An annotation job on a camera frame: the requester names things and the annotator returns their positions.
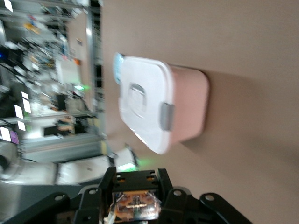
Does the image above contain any aluminium corner post with bracket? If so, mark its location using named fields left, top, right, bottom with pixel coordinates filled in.
left=22, top=135, right=107, bottom=161

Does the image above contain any aluminium frame post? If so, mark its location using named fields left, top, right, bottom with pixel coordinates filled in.
left=85, top=0, right=94, bottom=112

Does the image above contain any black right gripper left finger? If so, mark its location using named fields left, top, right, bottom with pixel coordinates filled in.
left=0, top=167, right=117, bottom=224

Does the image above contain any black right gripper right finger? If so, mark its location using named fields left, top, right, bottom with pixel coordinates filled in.
left=158, top=168, right=253, bottom=224

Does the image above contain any white lidded pink storage box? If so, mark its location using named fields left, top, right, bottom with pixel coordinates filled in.
left=118, top=55, right=210, bottom=155

